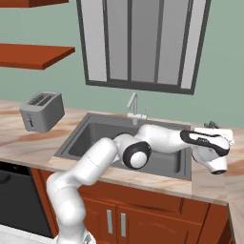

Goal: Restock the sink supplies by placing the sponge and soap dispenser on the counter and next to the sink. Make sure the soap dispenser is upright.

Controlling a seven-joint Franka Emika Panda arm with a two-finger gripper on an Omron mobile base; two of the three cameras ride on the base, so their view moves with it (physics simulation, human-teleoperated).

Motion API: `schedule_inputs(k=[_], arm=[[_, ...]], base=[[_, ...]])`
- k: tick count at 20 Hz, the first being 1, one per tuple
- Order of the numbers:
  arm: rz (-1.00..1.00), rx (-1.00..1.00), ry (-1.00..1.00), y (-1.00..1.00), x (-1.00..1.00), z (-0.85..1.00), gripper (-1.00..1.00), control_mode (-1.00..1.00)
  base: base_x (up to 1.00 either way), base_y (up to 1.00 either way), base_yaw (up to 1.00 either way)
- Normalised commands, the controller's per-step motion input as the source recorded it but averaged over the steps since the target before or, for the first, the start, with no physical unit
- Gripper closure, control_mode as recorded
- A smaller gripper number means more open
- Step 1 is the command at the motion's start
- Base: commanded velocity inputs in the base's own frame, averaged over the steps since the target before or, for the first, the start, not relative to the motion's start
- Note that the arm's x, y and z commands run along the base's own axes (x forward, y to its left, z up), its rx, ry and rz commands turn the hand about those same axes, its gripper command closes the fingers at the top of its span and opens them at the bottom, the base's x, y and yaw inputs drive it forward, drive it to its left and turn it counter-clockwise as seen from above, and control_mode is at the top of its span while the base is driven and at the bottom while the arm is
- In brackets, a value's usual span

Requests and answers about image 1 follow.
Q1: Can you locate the black dishwasher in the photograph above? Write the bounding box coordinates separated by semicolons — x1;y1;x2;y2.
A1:
0;160;54;239

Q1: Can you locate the wide brown cupboard door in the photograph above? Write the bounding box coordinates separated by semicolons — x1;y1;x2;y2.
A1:
116;205;205;244

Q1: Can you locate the grey toaster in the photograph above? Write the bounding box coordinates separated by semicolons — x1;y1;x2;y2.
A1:
19;91;66;134

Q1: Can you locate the dark framed window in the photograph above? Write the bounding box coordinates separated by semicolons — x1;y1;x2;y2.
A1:
75;0;213;96

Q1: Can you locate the grey steel sink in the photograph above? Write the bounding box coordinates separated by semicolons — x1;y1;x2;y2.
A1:
53;112;193;182

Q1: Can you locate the brown wooden shelf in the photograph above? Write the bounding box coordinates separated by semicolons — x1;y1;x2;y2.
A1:
0;43;76;71
0;0;71;9

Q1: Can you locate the silver cupboard handle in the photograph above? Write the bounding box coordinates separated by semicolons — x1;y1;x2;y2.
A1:
106;209;114;235
119;212;128;238

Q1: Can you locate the narrow brown cupboard door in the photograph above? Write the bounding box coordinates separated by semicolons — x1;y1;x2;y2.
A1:
80;196;119;244

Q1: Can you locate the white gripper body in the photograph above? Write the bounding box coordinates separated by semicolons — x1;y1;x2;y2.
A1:
193;127;235;146

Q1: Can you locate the brown corner cupboard panel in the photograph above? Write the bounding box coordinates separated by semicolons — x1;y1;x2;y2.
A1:
204;203;234;244

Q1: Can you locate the silver tap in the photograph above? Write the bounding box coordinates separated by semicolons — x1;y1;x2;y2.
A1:
126;91;149;125

